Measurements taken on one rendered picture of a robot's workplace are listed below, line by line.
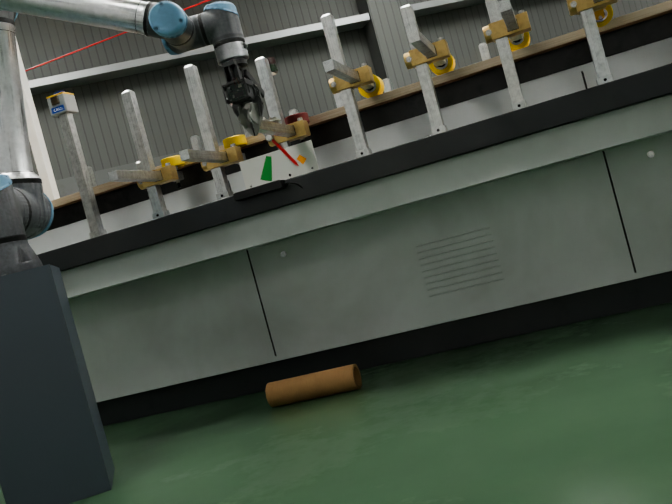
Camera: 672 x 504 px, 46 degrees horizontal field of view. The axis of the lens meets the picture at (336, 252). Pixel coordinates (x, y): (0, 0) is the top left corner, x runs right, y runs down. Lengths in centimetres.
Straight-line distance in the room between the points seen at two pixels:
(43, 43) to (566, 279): 572
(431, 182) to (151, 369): 133
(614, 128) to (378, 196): 73
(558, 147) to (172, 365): 162
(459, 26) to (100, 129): 356
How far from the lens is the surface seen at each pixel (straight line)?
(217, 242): 274
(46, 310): 217
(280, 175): 262
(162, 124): 734
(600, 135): 249
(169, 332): 310
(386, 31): 763
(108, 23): 228
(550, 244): 269
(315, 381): 254
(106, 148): 730
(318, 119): 277
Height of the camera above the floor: 46
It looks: 1 degrees down
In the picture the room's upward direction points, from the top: 15 degrees counter-clockwise
